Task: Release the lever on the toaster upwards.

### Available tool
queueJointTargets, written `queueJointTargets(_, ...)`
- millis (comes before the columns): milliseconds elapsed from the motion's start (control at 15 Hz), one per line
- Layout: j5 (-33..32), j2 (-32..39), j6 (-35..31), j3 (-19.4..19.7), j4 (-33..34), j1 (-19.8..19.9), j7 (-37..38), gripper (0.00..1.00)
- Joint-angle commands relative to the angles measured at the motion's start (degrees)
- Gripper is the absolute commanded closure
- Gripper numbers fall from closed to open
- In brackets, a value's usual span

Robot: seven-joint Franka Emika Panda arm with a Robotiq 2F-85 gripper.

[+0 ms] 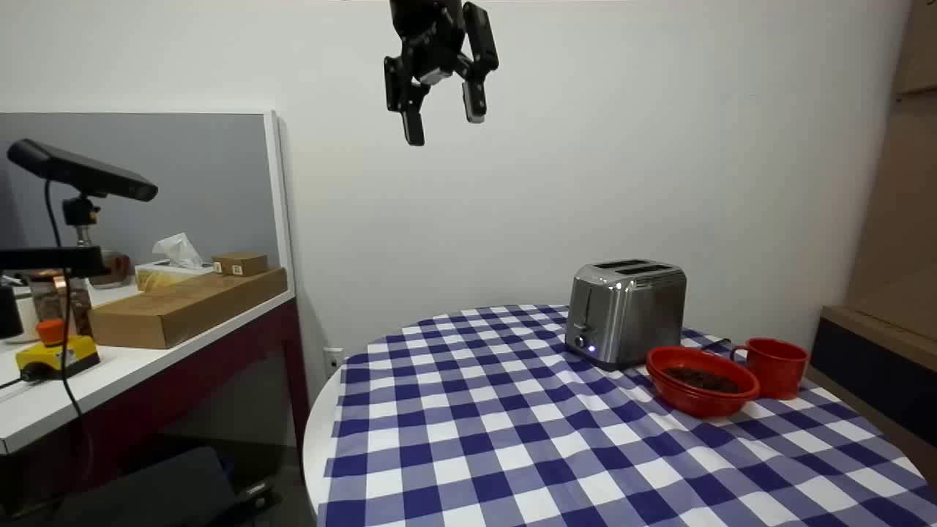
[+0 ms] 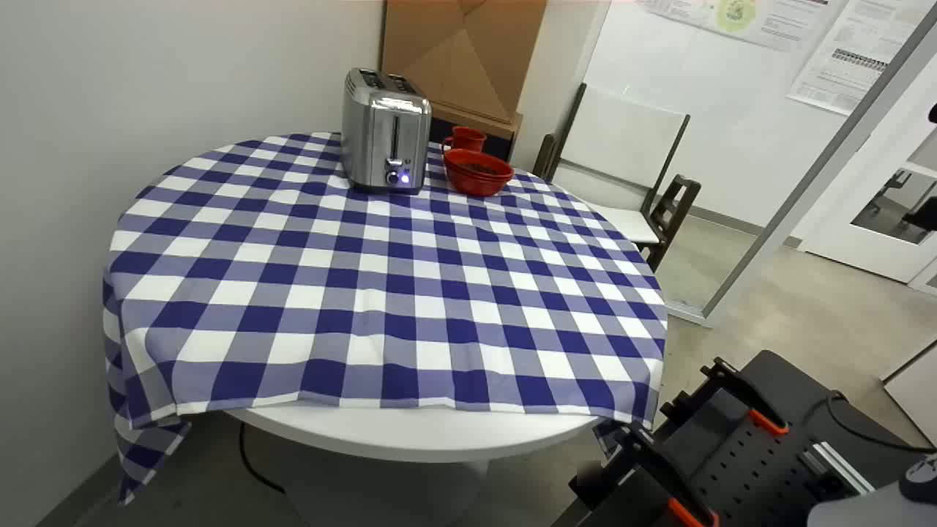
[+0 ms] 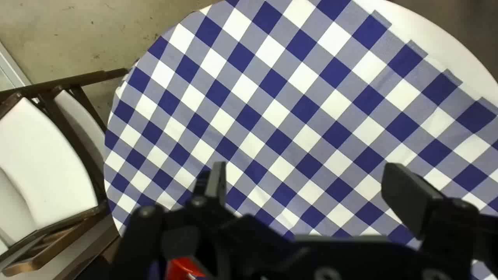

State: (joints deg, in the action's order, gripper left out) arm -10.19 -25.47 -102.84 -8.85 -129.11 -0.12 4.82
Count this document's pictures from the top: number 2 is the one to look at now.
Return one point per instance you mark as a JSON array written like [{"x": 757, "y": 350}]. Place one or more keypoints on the silver two-slot toaster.
[{"x": 384, "y": 126}]

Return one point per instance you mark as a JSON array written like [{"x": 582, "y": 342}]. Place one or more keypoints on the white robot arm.
[{"x": 868, "y": 510}]

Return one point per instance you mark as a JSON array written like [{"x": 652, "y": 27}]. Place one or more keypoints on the red bowl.
[{"x": 478, "y": 175}]

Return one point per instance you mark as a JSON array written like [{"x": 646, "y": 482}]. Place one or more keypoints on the blue white checkered tablecloth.
[{"x": 371, "y": 295}]

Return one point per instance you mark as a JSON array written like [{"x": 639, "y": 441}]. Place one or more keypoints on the red mug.
[{"x": 470, "y": 140}]

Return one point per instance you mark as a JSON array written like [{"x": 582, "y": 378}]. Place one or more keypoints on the round white table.
[{"x": 412, "y": 435}]

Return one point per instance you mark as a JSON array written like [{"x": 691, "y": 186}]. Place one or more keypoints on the black chair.
[{"x": 674, "y": 210}]

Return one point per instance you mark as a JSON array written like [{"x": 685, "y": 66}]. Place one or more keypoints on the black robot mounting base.
[{"x": 804, "y": 386}]

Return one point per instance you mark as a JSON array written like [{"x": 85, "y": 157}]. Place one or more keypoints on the white door with window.
[{"x": 838, "y": 235}]

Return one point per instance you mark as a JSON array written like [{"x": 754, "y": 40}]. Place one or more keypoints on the white board with dark frame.
[{"x": 625, "y": 135}]

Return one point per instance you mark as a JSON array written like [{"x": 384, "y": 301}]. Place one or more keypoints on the grey metal frame post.
[{"x": 808, "y": 194}]

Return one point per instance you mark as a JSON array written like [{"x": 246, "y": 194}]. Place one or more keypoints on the wall poster with green circle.
[{"x": 741, "y": 15}]

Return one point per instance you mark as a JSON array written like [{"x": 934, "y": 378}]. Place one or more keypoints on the wall poster with text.
[{"x": 858, "y": 47}]

